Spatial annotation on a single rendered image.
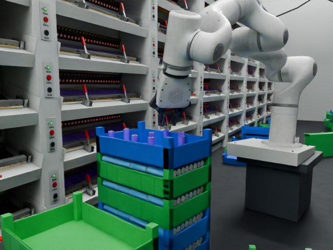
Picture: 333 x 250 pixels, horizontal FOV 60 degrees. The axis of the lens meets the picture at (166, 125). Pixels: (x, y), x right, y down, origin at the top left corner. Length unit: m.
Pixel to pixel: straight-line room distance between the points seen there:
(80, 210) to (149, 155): 0.25
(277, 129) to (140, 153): 0.85
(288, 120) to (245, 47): 0.47
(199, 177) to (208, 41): 0.37
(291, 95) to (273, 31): 0.45
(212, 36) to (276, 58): 0.58
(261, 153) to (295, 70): 0.41
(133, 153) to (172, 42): 0.31
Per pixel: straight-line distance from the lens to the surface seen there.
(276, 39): 1.11
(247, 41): 1.15
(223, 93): 2.88
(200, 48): 0.73
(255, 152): 1.35
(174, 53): 0.77
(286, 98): 1.46
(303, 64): 1.46
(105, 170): 0.92
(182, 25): 0.75
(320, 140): 2.79
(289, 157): 1.31
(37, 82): 1.07
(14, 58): 1.04
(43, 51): 1.10
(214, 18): 0.87
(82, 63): 1.22
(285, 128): 1.47
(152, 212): 0.80
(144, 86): 1.61
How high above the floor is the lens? 0.61
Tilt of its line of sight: 8 degrees down
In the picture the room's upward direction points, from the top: straight up
